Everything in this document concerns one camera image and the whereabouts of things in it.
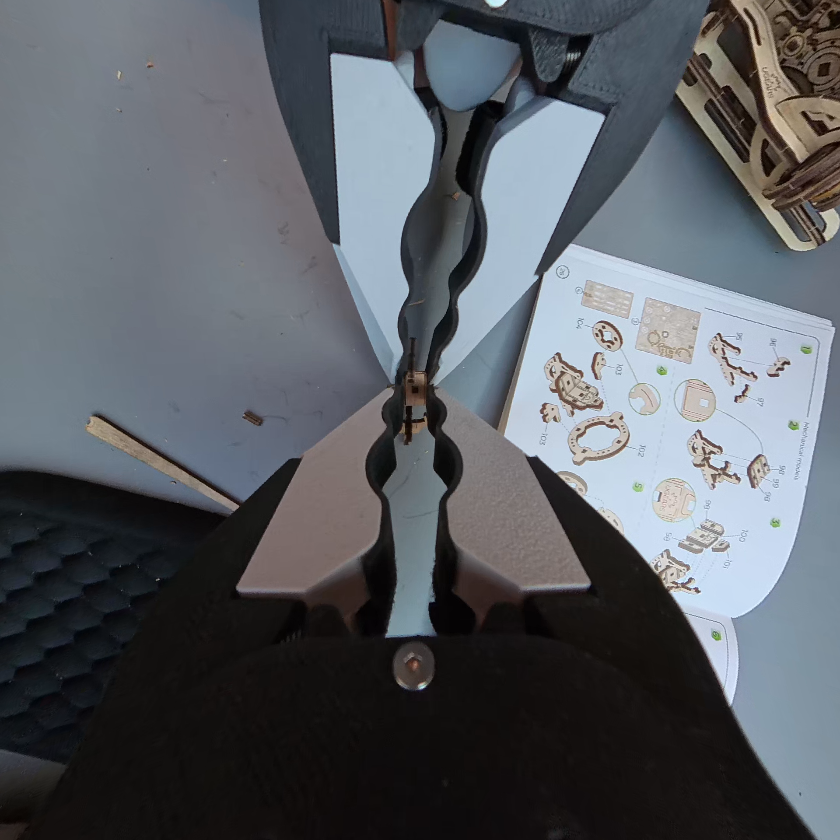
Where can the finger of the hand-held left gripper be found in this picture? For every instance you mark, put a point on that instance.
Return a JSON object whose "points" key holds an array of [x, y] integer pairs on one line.
{"points": [[538, 184], [367, 164]]}

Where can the assembled wooden mechanical model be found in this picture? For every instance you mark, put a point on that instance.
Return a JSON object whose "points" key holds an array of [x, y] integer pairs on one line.
{"points": [[754, 98]]}

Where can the white assembly instruction booklet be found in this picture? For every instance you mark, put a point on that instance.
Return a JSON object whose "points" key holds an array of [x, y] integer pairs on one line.
{"points": [[663, 453]]}

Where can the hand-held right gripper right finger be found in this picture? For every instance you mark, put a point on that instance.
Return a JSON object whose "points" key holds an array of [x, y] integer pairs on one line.
{"points": [[512, 525]]}

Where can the long thin wooden stick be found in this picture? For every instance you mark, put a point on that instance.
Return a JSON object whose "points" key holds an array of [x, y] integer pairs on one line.
{"points": [[157, 459]]}

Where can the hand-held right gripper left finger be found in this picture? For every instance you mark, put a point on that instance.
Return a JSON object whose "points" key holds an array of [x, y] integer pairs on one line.
{"points": [[308, 525]]}

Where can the tiny wooden offcut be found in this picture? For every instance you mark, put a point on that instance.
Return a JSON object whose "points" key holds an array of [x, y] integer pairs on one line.
{"points": [[253, 418]]}

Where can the small square wooden part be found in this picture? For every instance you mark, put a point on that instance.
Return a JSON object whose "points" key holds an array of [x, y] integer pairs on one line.
{"points": [[417, 390]]}

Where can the small wooden cross-piece assembly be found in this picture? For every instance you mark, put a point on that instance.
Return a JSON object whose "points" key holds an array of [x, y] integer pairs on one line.
{"points": [[412, 430]]}

